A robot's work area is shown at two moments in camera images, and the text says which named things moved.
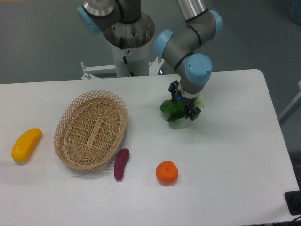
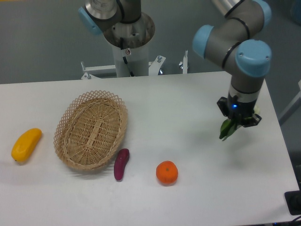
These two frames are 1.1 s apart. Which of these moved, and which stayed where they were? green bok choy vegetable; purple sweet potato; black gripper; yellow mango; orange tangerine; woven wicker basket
Moved: green bok choy vegetable; black gripper
Stayed: yellow mango; woven wicker basket; orange tangerine; purple sweet potato
